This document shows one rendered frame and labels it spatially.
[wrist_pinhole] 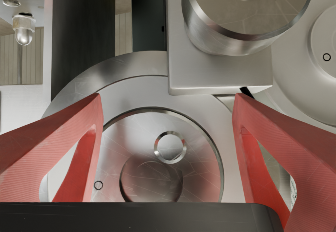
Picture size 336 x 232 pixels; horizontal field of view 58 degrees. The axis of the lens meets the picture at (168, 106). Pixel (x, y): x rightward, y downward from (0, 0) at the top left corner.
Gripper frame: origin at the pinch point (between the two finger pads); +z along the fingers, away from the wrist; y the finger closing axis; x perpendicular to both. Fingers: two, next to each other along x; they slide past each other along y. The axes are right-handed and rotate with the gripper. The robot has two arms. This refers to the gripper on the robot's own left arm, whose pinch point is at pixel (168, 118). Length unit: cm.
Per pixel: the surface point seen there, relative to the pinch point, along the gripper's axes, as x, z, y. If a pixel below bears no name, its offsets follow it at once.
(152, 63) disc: 0.9, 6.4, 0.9
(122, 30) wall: 112, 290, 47
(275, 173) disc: 5.8, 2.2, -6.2
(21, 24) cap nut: 10.4, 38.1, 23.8
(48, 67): 1.3, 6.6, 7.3
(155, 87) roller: 1.4, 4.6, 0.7
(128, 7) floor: 89, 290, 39
